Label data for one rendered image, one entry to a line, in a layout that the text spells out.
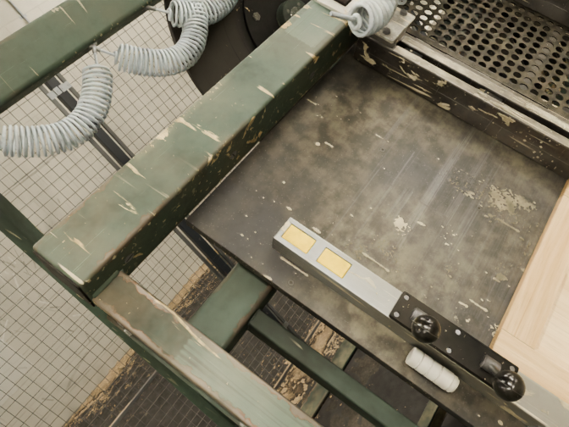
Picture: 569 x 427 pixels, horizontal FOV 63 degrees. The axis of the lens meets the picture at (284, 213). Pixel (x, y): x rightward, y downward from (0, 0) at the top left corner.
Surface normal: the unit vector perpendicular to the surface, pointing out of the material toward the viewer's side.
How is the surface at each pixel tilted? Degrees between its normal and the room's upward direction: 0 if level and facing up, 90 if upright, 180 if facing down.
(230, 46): 90
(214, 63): 90
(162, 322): 52
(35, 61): 90
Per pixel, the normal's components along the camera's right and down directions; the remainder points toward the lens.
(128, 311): 0.10, -0.47
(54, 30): 0.57, -0.04
